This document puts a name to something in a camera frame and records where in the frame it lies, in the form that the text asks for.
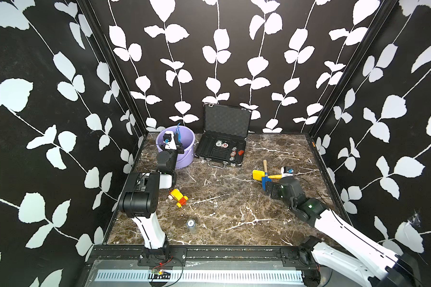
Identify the blue trowel yellow handle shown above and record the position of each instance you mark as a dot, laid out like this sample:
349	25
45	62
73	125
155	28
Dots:
265	178

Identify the black poker chip case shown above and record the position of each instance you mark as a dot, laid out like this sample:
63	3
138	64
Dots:
227	124

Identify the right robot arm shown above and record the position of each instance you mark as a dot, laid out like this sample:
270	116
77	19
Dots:
364	261

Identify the purple plastic bucket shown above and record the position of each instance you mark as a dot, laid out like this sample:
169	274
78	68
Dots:
186	137

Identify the blue rake yellow handle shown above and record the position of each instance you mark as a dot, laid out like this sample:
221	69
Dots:
177	135

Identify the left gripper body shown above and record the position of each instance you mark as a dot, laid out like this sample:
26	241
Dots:
178	151

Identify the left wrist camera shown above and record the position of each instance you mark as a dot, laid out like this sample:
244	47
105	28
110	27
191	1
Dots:
169	141

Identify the white ventilation strip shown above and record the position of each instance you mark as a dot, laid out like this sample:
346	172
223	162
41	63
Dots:
283	277

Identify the black mounting rail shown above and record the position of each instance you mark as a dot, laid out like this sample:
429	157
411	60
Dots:
287	256

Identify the yellow red toy car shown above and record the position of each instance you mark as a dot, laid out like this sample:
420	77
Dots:
177	196

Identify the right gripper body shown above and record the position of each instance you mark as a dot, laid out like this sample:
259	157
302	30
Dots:
277	193

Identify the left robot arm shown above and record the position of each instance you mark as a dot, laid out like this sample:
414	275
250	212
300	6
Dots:
140	197

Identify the yellow tool wooden tip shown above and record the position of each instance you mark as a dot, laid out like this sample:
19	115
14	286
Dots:
260	175

